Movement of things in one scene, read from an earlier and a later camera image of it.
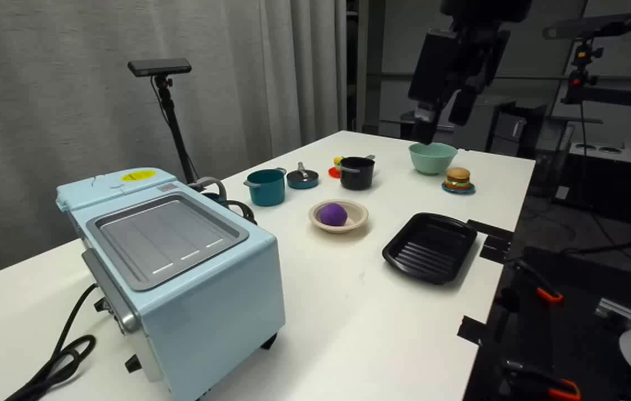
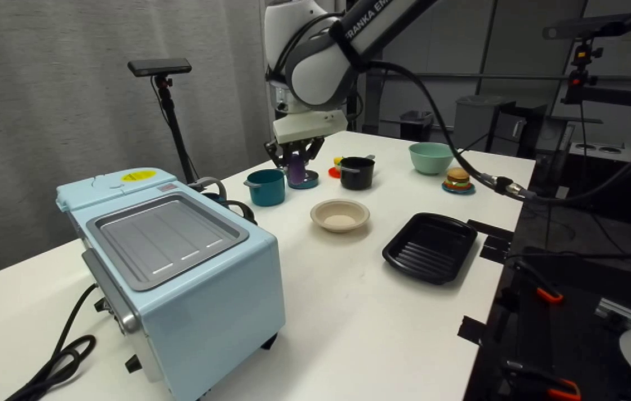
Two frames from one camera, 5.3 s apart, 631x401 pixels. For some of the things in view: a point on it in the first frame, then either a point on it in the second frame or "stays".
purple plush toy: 330,213 -> 297,169
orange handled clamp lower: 558,387 stays
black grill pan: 430,246 stays
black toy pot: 358,172 stays
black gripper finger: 462,106 -> 308,150
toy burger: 457,180 stays
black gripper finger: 430,125 -> 279,152
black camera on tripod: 587,51 stays
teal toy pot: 265,187 stays
